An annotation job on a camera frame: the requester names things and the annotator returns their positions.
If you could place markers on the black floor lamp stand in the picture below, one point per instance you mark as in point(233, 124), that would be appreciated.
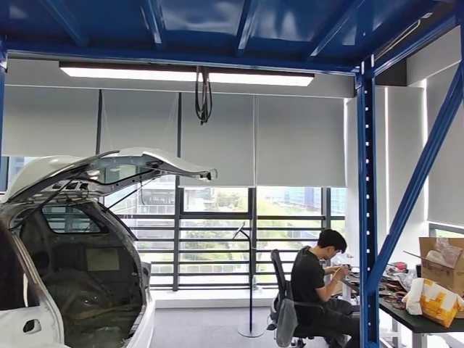
point(250, 288)

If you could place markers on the black top work desk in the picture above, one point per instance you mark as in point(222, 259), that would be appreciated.
point(402, 317)

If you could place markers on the grey garment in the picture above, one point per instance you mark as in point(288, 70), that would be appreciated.
point(286, 322)

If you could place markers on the grey roller blind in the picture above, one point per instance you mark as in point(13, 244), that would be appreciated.
point(225, 139)
point(47, 120)
point(141, 120)
point(444, 182)
point(301, 141)

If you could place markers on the person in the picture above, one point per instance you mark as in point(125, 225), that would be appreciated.
point(306, 283)

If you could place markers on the long ceiling light strip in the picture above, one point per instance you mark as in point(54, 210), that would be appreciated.
point(127, 73)

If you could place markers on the black window railing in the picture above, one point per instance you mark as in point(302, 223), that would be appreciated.
point(213, 249)

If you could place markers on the white yellow plastic bag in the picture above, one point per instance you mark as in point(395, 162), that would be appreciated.
point(434, 302)

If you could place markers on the brown cardboard box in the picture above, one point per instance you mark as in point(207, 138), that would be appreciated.
point(438, 276)

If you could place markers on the white car body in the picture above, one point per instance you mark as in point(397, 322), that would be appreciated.
point(14, 331)

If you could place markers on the black office chair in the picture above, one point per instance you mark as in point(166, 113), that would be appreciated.
point(278, 274)

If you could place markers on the blue metal shelf rack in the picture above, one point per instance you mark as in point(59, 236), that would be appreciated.
point(367, 192)

